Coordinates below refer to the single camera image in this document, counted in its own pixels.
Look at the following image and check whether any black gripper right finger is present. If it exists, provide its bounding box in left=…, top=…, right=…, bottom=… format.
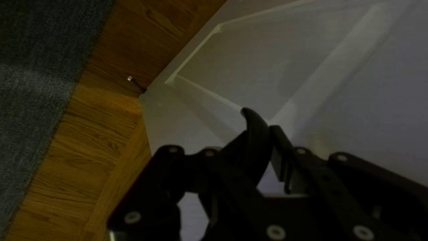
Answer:
left=269, top=125, right=428, bottom=241

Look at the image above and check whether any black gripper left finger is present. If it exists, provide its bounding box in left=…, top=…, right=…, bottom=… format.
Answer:
left=106, top=133, right=324, bottom=241

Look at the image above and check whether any white panelled door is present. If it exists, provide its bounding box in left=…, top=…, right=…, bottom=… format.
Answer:
left=140, top=0, right=428, bottom=241

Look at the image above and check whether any small metal door stop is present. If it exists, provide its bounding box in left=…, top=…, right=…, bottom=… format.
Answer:
left=126, top=74, right=149, bottom=95

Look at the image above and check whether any grey floor rug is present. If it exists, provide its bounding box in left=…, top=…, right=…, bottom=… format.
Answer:
left=0, top=0, right=115, bottom=238

